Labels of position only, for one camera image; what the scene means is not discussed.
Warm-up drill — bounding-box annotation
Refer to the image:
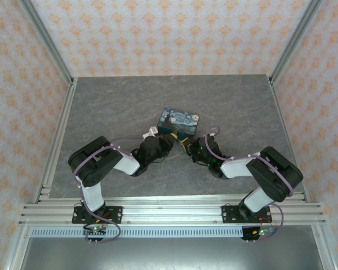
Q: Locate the starry night painted tin box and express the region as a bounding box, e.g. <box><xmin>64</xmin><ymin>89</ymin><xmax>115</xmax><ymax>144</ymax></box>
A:
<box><xmin>157</xmin><ymin>107</ymin><xmax>201</xmax><ymax>142</ymax></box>

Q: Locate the right circuit board with LEDs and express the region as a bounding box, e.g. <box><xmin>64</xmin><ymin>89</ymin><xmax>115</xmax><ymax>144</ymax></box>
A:
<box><xmin>242</xmin><ymin>224</ymin><xmax>277</xmax><ymax>241</ymax></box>

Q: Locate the circuit board with leds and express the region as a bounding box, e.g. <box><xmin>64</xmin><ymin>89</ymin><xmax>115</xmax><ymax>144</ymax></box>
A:
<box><xmin>83</xmin><ymin>224</ymin><xmax>108</xmax><ymax>240</ymax></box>
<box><xmin>242</xmin><ymin>224</ymin><xmax>277</xmax><ymax>241</ymax></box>

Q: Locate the left circuit board with LEDs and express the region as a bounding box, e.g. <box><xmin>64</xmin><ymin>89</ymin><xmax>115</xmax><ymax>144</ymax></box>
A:
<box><xmin>83</xmin><ymin>224</ymin><xmax>108</xmax><ymax>240</ymax></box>

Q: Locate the grey metal panel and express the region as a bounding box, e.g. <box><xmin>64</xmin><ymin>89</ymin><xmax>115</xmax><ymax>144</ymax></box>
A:
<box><xmin>18</xmin><ymin>237</ymin><xmax>327</xmax><ymax>270</ymax></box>

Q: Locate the narrow aluminium cross rail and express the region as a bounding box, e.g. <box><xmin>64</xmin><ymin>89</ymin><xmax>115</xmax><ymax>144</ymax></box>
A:
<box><xmin>35</xmin><ymin>192</ymin><xmax>310</xmax><ymax>205</ymax></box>

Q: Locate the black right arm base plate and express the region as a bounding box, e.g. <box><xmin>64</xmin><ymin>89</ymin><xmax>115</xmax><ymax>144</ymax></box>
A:
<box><xmin>221</xmin><ymin>205</ymin><xmax>271</xmax><ymax>224</ymax></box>

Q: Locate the wide aluminium cross rail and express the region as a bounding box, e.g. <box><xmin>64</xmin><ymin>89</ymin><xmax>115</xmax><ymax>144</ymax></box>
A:
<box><xmin>18</xmin><ymin>204</ymin><xmax>327</xmax><ymax>226</ymax></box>

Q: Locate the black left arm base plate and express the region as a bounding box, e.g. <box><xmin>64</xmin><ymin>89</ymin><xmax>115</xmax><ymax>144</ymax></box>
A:
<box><xmin>72</xmin><ymin>206</ymin><xmax>123</xmax><ymax>225</ymax></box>

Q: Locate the aluminium table side rail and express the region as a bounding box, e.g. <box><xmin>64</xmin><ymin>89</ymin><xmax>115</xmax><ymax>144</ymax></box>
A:
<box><xmin>268</xmin><ymin>75</ymin><xmax>310</xmax><ymax>203</ymax></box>
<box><xmin>33</xmin><ymin>77</ymin><xmax>79</xmax><ymax>204</ymax></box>

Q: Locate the slotted grey cable duct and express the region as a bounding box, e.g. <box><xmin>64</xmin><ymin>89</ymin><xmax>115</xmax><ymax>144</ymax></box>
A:
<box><xmin>30</xmin><ymin>227</ymin><xmax>274</xmax><ymax>239</ymax></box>

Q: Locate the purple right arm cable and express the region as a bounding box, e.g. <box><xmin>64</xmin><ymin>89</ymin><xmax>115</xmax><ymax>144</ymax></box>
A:
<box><xmin>204</xmin><ymin>125</ymin><xmax>295</xmax><ymax>243</ymax></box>

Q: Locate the aluminium frame post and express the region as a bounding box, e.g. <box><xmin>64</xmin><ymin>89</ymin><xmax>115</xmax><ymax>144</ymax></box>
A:
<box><xmin>269</xmin><ymin>0</ymin><xmax>325</xmax><ymax>85</ymax></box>
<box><xmin>18</xmin><ymin>0</ymin><xmax>75</xmax><ymax>85</ymax></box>

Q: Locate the aluminium frame leg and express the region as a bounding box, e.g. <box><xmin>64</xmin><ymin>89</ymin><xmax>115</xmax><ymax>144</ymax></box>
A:
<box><xmin>311</xmin><ymin>224</ymin><xmax>338</xmax><ymax>270</ymax></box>
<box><xmin>4</xmin><ymin>224</ymin><xmax>32</xmax><ymax>270</ymax></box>

